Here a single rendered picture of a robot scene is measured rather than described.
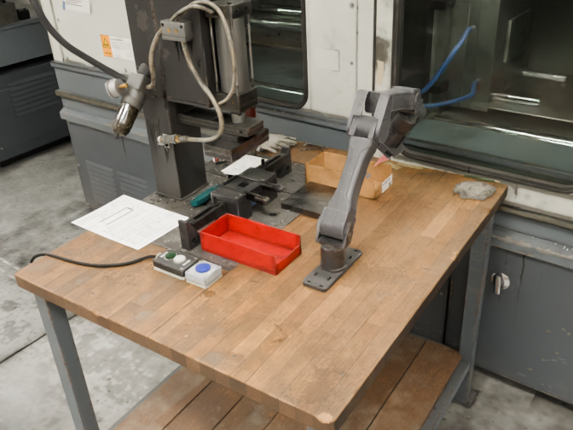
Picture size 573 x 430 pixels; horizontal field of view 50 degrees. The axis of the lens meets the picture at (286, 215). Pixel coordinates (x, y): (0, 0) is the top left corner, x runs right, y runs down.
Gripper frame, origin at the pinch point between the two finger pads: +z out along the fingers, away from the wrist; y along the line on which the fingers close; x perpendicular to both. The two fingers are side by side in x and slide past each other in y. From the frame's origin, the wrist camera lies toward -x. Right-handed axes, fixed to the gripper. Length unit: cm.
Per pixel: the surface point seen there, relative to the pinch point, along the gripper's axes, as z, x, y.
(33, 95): 224, -95, 235
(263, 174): 16.4, 21.4, 20.7
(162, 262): 21, 68, 17
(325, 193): 12.3, 12.4, 3.4
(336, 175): 9.1, 6.1, 5.1
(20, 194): 239, -41, 175
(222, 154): 5.5, 39.4, 28.3
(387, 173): 3.4, -5.4, -5.8
